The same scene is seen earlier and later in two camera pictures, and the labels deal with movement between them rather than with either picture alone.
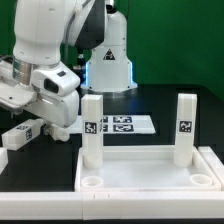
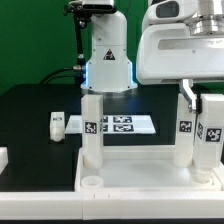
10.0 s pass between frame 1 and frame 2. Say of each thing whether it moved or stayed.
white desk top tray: stayed
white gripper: moved
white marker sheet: stayed
